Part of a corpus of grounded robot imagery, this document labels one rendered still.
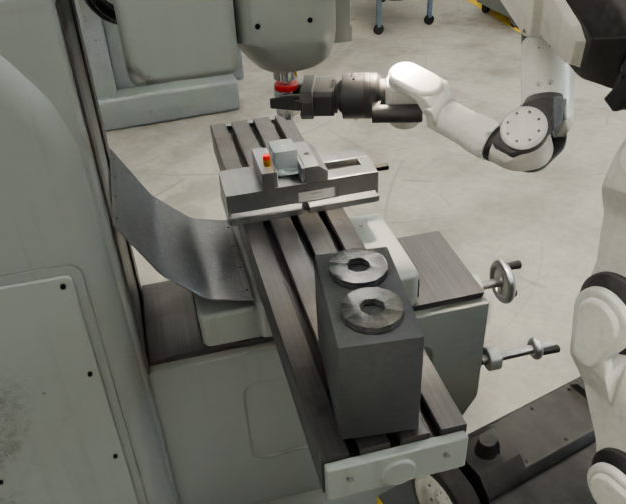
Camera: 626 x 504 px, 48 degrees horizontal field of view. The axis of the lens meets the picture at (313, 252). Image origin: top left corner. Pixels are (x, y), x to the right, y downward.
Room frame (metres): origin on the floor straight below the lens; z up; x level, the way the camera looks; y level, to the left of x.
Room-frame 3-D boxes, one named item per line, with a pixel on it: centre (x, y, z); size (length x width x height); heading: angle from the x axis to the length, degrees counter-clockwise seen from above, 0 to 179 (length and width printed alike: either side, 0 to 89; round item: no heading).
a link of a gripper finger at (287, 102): (1.27, 0.04, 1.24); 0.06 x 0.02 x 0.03; 83
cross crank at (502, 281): (1.41, -0.45, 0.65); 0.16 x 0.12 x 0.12; 103
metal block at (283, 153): (1.39, 0.05, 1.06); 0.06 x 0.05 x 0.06; 13
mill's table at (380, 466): (1.26, 0.02, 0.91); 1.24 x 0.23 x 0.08; 13
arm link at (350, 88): (1.29, -0.06, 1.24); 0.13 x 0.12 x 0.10; 173
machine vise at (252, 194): (1.39, 0.03, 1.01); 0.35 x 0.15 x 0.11; 103
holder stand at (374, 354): (0.80, -0.07, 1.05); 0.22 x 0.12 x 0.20; 7
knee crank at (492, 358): (1.28, -0.51, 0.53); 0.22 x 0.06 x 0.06; 103
